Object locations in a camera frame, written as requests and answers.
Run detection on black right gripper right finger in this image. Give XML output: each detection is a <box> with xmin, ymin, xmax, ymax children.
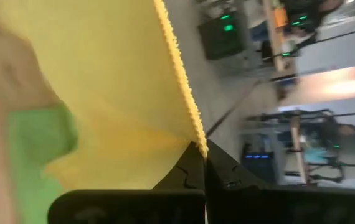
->
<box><xmin>206</xmin><ymin>139</ymin><xmax>355</xmax><ymax>224</ymax></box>

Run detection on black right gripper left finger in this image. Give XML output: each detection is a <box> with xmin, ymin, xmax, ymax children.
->
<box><xmin>47</xmin><ymin>141</ymin><xmax>206</xmax><ymax>224</ymax></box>

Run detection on yellow microfiber towel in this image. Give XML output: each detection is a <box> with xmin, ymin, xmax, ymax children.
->
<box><xmin>0</xmin><ymin>0</ymin><xmax>209</xmax><ymax>191</ymax></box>

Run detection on smooth green microfiber towel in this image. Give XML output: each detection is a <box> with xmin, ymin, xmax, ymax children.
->
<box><xmin>6</xmin><ymin>104</ymin><xmax>79</xmax><ymax>224</ymax></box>

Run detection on black computer with blue lights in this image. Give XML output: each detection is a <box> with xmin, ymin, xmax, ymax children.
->
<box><xmin>241</xmin><ymin>142</ymin><xmax>278</xmax><ymax>185</ymax></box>

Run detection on wooden background workbench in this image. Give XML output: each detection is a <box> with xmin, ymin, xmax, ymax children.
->
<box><xmin>262</xmin><ymin>0</ymin><xmax>287</xmax><ymax>73</ymax></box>
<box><xmin>290</xmin><ymin>116</ymin><xmax>308</xmax><ymax>185</ymax></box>

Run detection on pale pink door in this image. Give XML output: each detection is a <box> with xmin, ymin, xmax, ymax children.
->
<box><xmin>282</xmin><ymin>65</ymin><xmax>355</xmax><ymax>107</ymax></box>

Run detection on black computer with green lights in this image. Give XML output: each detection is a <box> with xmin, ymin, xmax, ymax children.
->
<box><xmin>197</xmin><ymin>11</ymin><xmax>247</xmax><ymax>60</ymax></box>

